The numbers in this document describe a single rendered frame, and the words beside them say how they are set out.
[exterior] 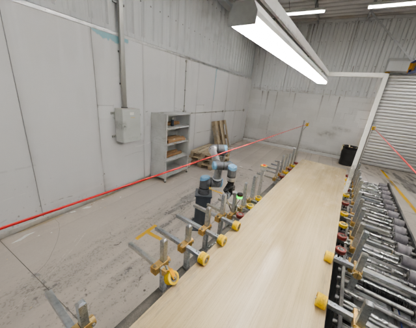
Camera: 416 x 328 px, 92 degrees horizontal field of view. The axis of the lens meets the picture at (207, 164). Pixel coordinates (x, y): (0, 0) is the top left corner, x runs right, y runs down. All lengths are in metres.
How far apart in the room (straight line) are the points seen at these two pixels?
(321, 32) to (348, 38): 0.96
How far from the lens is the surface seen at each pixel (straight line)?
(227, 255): 1.68
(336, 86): 9.72
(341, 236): 2.33
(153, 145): 4.73
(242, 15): 0.96
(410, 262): 2.58
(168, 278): 1.42
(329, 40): 9.95
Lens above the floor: 2.04
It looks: 19 degrees down
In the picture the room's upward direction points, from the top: 6 degrees clockwise
